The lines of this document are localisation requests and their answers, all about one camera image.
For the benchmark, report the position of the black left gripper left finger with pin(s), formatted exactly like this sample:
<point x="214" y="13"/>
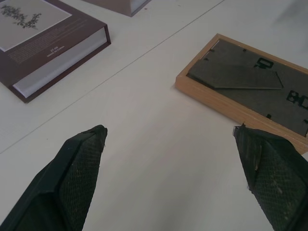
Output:
<point x="62" y="183"/>

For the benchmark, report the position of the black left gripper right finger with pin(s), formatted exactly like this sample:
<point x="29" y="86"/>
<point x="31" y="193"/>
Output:
<point x="274" y="178"/>

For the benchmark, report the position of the brown book-shaped box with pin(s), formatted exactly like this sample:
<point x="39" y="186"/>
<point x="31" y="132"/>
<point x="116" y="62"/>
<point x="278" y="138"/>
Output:
<point x="38" y="45"/>

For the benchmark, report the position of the tan cardboard box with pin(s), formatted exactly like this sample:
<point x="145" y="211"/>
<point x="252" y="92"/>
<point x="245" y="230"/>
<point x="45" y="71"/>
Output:
<point x="125" y="6"/>

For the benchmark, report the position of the wooden frame with grey panel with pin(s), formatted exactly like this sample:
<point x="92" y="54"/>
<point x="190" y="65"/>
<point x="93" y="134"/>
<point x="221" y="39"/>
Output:
<point x="240" y="79"/>

